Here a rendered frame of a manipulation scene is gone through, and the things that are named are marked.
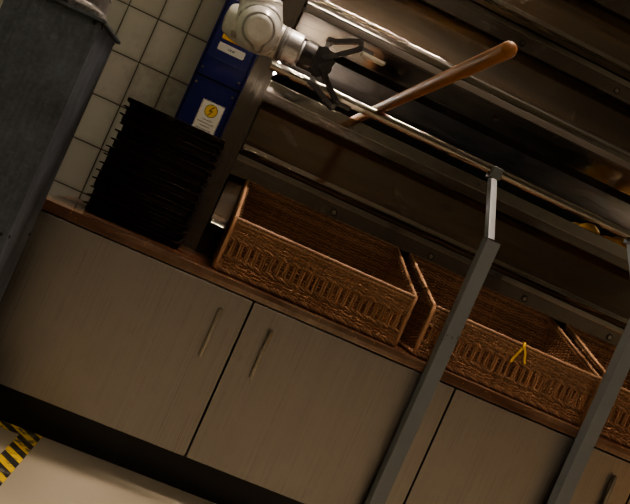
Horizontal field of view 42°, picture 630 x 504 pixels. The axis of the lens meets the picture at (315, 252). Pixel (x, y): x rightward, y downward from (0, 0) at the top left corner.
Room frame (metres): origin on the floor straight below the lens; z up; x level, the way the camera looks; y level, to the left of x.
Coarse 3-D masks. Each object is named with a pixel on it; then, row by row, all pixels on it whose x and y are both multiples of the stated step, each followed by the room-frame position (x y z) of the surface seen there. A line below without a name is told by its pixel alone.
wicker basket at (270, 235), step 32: (256, 224) 2.20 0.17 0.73; (288, 224) 2.65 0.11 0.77; (320, 224) 2.68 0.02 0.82; (224, 256) 2.19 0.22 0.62; (256, 256) 2.61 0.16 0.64; (288, 256) 2.63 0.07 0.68; (320, 256) 2.22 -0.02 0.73; (384, 256) 2.70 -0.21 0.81; (288, 288) 2.22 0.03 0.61; (320, 288) 2.64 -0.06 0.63; (352, 288) 2.24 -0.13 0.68; (384, 288) 2.25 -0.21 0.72; (352, 320) 2.24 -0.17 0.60; (384, 320) 2.46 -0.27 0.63
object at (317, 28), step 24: (312, 24) 2.59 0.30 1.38; (336, 24) 2.54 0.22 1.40; (336, 48) 2.69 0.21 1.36; (384, 48) 2.56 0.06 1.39; (384, 72) 2.73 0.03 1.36; (408, 72) 2.65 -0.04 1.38; (432, 72) 2.58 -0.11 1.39; (432, 96) 2.76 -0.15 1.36; (456, 96) 2.68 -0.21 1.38; (480, 96) 2.61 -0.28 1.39; (480, 120) 2.79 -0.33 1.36; (504, 120) 2.71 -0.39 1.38; (528, 120) 2.64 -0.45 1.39; (528, 144) 2.82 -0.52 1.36; (552, 144) 2.74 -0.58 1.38; (576, 144) 2.66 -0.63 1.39; (576, 168) 2.86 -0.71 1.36; (600, 168) 2.77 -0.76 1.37; (624, 168) 2.69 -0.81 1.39; (624, 192) 2.89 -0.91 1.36
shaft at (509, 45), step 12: (492, 48) 1.45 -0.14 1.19; (504, 48) 1.39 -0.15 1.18; (516, 48) 1.40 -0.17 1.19; (468, 60) 1.58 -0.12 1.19; (480, 60) 1.50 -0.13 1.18; (492, 60) 1.45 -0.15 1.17; (504, 60) 1.42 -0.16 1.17; (444, 72) 1.73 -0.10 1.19; (456, 72) 1.64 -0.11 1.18; (468, 72) 1.59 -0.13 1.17; (420, 84) 1.92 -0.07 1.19; (432, 84) 1.82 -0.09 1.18; (444, 84) 1.76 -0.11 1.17; (396, 96) 2.15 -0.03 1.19; (408, 96) 2.04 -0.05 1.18; (420, 96) 1.98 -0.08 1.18; (384, 108) 2.31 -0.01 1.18; (360, 120) 2.68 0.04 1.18
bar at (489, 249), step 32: (416, 128) 2.36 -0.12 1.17; (480, 160) 2.39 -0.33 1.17; (544, 192) 2.42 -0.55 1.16; (608, 224) 2.45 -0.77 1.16; (480, 256) 2.17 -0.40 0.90; (480, 288) 2.18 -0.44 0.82; (448, 320) 2.19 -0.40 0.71; (448, 352) 2.18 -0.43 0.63; (608, 384) 2.24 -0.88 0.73; (416, 416) 2.17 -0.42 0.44; (576, 448) 2.25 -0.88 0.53; (384, 480) 2.17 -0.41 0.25; (576, 480) 2.25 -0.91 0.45
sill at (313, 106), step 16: (272, 80) 2.67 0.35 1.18; (288, 96) 2.68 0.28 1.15; (304, 96) 2.68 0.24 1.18; (320, 112) 2.69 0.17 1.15; (336, 112) 2.70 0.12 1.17; (352, 128) 2.71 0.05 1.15; (368, 128) 2.72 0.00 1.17; (384, 144) 2.73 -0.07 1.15; (400, 144) 2.74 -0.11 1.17; (416, 160) 2.75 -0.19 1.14; (432, 160) 2.75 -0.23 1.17; (448, 176) 2.76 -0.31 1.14; (464, 176) 2.77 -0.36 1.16; (528, 208) 2.81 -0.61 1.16; (560, 224) 2.83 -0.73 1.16; (576, 224) 2.84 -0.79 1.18; (592, 240) 2.85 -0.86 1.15; (608, 240) 2.85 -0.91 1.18; (624, 256) 2.86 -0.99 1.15
